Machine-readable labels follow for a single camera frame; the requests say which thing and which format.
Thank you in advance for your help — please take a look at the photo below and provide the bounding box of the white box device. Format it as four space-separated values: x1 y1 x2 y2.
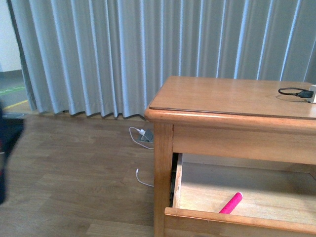
307 85 316 103

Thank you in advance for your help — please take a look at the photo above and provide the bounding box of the wooden nightstand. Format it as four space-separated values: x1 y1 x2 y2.
145 76 316 237

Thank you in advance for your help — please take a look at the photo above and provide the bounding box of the pink marker with clear cap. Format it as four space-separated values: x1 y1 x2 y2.
219 192 243 214

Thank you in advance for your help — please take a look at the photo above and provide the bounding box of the grey pleated curtain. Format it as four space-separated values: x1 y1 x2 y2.
7 0 316 117

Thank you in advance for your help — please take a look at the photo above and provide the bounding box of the dark blurred object at left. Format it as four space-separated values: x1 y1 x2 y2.
0 103 24 204

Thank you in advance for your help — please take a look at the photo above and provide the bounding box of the open grey floor socket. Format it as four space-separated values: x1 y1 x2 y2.
136 129 154 143

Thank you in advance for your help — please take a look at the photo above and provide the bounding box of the wooden nightstand drawer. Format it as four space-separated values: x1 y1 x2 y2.
164 153 316 237

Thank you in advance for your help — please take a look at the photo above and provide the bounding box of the black usb cable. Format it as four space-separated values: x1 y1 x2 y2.
278 87 314 99

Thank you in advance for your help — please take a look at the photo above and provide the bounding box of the white charging cable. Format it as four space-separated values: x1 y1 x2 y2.
129 126 155 188

